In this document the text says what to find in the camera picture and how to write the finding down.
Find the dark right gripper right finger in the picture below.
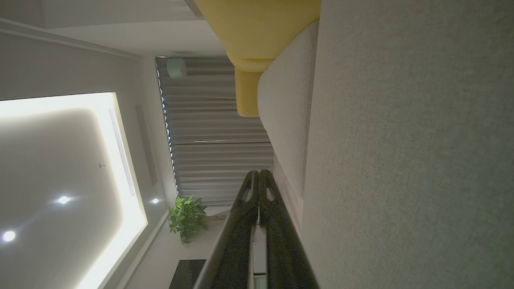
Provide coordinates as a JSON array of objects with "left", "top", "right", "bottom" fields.
[{"left": 259, "top": 169, "right": 320, "bottom": 289}]

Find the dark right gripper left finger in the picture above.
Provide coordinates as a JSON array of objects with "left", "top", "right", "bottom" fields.
[{"left": 193, "top": 171, "right": 259, "bottom": 289}]

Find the green leafy plant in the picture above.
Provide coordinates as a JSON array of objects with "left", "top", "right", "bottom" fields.
[{"left": 169, "top": 195, "right": 208, "bottom": 245}]

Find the grey pleated curtain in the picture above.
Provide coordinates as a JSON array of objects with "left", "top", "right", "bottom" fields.
[{"left": 156, "top": 56, "right": 275, "bottom": 205}]

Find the white linear air vent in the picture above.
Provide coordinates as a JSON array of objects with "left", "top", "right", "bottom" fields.
[{"left": 108, "top": 108, "right": 137, "bottom": 197}]

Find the narrow yellow sofa back cushion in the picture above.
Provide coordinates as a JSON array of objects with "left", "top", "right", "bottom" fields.
[{"left": 227, "top": 50, "right": 275, "bottom": 73}]

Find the wide yellow sofa back cushion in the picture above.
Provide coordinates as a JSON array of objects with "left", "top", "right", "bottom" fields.
[{"left": 195, "top": 0, "right": 322, "bottom": 61}]

